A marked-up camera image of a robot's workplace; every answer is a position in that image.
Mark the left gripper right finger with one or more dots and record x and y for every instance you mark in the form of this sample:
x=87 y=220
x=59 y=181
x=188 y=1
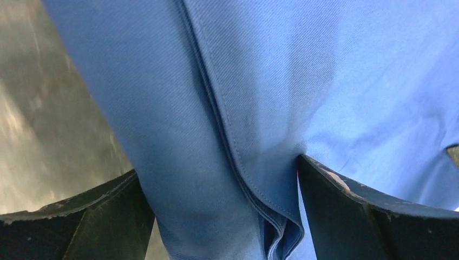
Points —
x=349 y=220

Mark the blue surgical drape cloth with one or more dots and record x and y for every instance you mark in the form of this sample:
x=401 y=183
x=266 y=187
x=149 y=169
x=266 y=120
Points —
x=212 y=101

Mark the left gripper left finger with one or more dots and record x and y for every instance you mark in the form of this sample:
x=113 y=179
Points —
x=112 y=221

